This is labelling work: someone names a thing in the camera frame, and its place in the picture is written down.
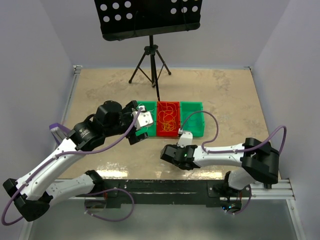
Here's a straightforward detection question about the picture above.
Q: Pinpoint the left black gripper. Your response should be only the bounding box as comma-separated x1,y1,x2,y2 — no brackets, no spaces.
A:
105,101,149,144

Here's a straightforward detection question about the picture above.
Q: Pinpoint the white cable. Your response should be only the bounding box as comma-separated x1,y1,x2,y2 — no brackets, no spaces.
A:
138,102,156,133

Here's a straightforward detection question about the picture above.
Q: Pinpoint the green bin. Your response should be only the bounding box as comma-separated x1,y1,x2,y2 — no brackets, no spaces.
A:
180,101,205,138
136,101,157,137

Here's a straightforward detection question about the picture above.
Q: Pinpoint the orange cable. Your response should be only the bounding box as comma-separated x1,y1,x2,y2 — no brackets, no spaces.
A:
158,101,180,133

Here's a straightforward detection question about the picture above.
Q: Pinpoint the red bin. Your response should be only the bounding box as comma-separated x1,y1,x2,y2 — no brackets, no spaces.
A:
156,101,181,138

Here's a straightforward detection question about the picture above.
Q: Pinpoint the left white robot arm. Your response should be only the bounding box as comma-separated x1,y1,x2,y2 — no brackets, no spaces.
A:
1,100,154,226

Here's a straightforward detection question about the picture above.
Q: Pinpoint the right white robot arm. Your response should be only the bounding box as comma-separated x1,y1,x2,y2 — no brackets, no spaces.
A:
160,137,280,197

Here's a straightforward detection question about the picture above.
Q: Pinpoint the purple holder block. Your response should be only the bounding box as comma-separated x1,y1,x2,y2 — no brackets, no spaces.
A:
49,123,71,146

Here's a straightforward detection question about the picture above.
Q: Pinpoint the black music stand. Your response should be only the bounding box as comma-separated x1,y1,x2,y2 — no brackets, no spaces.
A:
94,0,203,93

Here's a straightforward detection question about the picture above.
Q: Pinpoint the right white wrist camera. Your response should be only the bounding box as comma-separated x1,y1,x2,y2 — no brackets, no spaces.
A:
177,128,193,148

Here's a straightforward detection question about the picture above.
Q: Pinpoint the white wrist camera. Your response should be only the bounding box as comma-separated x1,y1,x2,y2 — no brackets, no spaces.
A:
177,128,193,148
132,105,154,131

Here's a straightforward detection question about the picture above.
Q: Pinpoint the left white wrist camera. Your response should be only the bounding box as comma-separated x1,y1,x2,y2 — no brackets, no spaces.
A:
132,105,154,131

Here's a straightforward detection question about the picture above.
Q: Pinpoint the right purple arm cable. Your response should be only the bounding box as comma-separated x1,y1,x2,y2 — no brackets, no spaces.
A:
178,111,288,157

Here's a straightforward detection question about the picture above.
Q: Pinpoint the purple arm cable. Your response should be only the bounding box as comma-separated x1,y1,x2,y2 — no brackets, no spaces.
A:
1,107,146,225
178,111,288,157

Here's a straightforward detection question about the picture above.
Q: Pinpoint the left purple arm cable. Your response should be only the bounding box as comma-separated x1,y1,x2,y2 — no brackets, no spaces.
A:
1,107,146,225

